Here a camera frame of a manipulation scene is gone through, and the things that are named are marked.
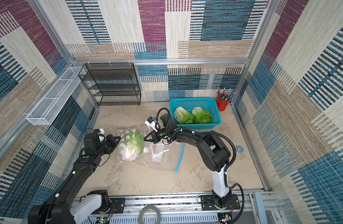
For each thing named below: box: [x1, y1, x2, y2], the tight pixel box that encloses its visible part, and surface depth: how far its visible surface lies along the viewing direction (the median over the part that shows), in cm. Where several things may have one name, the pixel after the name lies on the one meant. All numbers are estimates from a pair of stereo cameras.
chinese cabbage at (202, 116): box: [192, 106, 213, 124], surface depth 101 cm
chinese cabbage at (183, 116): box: [174, 106, 197, 124], surface depth 102 cm
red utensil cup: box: [215, 93, 230, 112], surface depth 111 cm
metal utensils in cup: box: [215, 87, 237, 102], surface depth 111 cm
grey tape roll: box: [138, 204, 162, 224], surface depth 71 cm
